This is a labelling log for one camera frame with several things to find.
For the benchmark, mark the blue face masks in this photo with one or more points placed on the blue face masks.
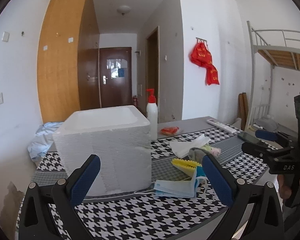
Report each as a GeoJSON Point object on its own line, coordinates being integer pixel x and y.
{"type": "Point", "coordinates": [182, 189]}

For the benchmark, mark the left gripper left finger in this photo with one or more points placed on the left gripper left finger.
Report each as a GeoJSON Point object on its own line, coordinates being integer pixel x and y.
{"type": "Point", "coordinates": [36, 221]}

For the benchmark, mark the white towel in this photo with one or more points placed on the white towel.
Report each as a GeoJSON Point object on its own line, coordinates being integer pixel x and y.
{"type": "Point", "coordinates": [181, 149]}

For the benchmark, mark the houndstooth tablecloth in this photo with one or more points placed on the houndstooth tablecloth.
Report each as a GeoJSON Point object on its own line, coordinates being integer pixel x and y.
{"type": "Point", "coordinates": [141, 215]}

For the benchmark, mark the grey sock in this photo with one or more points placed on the grey sock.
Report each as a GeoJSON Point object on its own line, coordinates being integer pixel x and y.
{"type": "Point", "coordinates": [197, 154]}

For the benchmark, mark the wooden slats against wall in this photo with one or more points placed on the wooden slats against wall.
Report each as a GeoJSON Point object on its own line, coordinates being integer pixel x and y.
{"type": "Point", "coordinates": [243, 109]}

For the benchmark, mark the light blue crumpled cloth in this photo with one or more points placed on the light blue crumpled cloth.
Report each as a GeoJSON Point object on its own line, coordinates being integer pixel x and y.
{"type": "Point", "coordinates": [42, 141]}

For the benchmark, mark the dark brown entrance door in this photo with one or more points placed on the dark brown entrance door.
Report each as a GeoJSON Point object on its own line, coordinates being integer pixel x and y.
{"type": "Point", "coordinates": [115, 76]}

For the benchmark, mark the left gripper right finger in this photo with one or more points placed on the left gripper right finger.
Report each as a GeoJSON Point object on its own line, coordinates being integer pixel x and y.
{"type": "Point", "coordinates": [265, 220]}

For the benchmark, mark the white pump bottle red cap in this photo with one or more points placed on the white pump bottle red cap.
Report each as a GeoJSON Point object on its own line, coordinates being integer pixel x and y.
{"type": "Point", "coordinates": [152, 114]}

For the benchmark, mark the black smartphone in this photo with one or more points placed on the black smartphone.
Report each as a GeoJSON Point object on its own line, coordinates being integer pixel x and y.
{"type": "Point", "coordinates": [246, 137]}

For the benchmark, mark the ceiling lamp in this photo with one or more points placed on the ceiling lamp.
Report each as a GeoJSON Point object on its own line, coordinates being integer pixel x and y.
{"type": "Point", "coordinates": [123, 9]}

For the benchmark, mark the metal bunk bed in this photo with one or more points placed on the metal bunk bed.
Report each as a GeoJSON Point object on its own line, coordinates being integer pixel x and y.
{"type": "Point", "coordinates": [275, 77]}

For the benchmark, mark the white wall switch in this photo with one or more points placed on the white wall switch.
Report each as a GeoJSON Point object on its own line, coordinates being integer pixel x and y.
{"type": "Point", "coordinates": [5, 36]}

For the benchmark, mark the red fire extinguisher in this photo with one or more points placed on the red fire extinguisher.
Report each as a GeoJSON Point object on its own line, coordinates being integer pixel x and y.
{"type": "Point", "coordinates": [135, 101]}

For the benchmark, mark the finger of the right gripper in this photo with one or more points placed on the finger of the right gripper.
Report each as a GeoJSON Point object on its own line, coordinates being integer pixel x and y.
{"type": "Point", "coordinates": [268, 155]}
{"type": "Point", "coordinates": [272, 136]}

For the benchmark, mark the floral tissue pack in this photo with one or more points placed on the floral tissue pack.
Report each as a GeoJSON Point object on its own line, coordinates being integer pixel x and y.
{"type": "Point", "coordinates": [216, 152]}

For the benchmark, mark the wooden wardrobe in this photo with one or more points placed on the wooden wardrobe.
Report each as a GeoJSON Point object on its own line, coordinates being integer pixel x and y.
{"type": "Point", "coordinates": [67, 61]}

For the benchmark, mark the red hanging bags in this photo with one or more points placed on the red hanging bags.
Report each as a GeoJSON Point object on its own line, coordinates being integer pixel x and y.
{"type": "Point", "coordinates": [202, 57]}

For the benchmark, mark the white remote control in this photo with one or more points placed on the white remote control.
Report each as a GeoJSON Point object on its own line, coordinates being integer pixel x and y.
{"type": "Point", "coordinates": [221, 126]}

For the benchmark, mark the red snack packet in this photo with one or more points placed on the red snack packet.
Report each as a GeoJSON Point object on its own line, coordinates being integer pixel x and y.
{"type": "Point", "coordinates": [169, 131]}

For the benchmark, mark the white foam box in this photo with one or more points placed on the white foam box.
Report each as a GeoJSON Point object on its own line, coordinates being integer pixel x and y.
{"type": "Point", "coordinates": [119, 136]}

